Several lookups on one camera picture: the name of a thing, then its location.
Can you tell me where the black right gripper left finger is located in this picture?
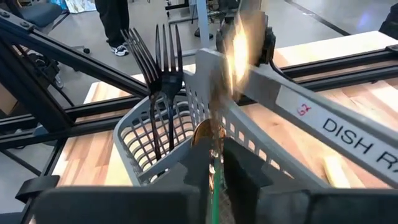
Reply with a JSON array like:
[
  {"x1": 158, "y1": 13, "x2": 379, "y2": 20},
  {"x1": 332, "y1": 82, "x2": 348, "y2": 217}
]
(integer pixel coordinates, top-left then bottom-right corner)
[{"x1": 32, "y1": 136, "x2": 213, "y2": 224}]

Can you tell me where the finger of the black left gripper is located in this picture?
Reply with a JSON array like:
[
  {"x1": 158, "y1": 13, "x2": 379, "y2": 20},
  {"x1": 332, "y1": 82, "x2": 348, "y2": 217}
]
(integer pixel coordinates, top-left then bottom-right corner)
[
  {"x1": 215, "y1": 21, "x2": 233, "y2": 54},
  {"x1": 260, "y1": 26, "x2": 277, "y2": 67}
]

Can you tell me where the grey silverware rack basket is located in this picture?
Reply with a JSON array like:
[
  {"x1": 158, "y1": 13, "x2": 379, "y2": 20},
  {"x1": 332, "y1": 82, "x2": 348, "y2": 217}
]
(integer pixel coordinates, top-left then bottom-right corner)
[{"x1": 113, "y1": 47, "x2": 398, "y2": 191}]

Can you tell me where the dark office chair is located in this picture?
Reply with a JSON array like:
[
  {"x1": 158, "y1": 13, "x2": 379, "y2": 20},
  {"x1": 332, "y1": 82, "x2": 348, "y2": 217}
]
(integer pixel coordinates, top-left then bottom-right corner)
[{"x1": 4, "y1": 1, "x2": 71, "y2": 35}]

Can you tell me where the person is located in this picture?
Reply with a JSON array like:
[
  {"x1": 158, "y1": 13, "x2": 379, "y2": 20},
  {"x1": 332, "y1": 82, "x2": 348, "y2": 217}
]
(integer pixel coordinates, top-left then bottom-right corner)
[{"x1": 94, "y1": 0, "x2": 131, "y2": 58}]

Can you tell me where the grey stand pole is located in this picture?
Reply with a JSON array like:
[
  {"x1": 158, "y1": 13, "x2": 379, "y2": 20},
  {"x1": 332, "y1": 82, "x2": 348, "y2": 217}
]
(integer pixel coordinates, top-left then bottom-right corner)
[{"x1": 194, "y1": 0, "x2": 216, "y2": 50}]

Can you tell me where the knife with cream handle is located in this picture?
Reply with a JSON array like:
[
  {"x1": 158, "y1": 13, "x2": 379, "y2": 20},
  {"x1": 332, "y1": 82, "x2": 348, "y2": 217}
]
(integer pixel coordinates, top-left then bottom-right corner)
[{"x1": 322, "y1": 154, "x2": 353, "y2": 189}]

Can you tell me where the gold spoon green handle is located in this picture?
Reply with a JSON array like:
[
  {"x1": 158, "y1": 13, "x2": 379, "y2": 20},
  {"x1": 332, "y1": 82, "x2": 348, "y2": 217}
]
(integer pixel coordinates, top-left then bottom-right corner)
[
  {"x1": 190, "y1": 118, "x2": 215, "y2": 147},
  {"x1": 208, "y1": 12, "x2": 251, "y2": 224}
]

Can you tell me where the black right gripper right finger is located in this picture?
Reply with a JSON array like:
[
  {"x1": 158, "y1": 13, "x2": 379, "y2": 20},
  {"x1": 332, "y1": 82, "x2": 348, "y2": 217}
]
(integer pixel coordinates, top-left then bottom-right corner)
[{"x1": 222, "y1": 138, "x2": 398, "y2": 224}]

